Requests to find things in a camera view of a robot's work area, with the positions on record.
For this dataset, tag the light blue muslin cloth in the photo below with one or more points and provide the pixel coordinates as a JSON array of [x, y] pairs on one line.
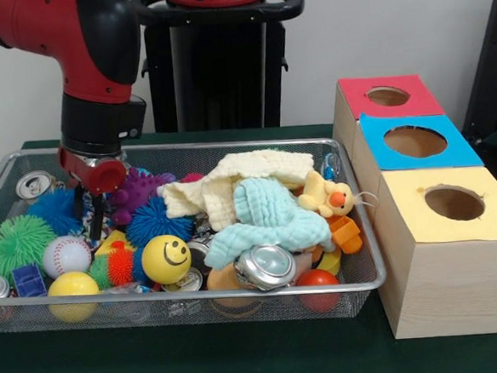
[[272, 227]]

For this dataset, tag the green spiky rubber ball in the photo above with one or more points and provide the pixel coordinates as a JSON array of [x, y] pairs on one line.
[[18, 245]]

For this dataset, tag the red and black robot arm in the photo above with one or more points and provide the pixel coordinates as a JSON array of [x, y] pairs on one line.
[[71, 36]]

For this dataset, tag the red ball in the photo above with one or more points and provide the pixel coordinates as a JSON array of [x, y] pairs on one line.
[[316, 277]]

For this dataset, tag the plain yellow ball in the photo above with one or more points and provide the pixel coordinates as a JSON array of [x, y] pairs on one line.
[[72, 286]]

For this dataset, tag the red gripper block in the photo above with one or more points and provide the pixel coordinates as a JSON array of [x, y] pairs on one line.
[[102, 175]]

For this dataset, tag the yellow plush duck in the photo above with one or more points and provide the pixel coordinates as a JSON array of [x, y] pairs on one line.
[[317, 190]]

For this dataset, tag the cream muslin cloth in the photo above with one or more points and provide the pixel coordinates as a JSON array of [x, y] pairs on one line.
[[264, 164]]

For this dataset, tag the crushed silver can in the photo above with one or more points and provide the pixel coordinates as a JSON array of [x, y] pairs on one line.
[[262, 266]]

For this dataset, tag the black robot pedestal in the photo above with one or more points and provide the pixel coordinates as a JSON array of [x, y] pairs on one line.
[[219, 69]]

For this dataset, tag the wooden box with three holes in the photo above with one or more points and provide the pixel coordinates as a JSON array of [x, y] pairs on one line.
[[452, 287]]

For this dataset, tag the purple monster toy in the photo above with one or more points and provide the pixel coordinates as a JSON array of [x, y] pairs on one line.
[[139, 187]]

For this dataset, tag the yellow smiley face ball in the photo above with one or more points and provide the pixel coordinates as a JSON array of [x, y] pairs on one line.
[[164, 260]]

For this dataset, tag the blue spiky rubber ball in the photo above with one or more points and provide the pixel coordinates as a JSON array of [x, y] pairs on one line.
[[157, 220]]

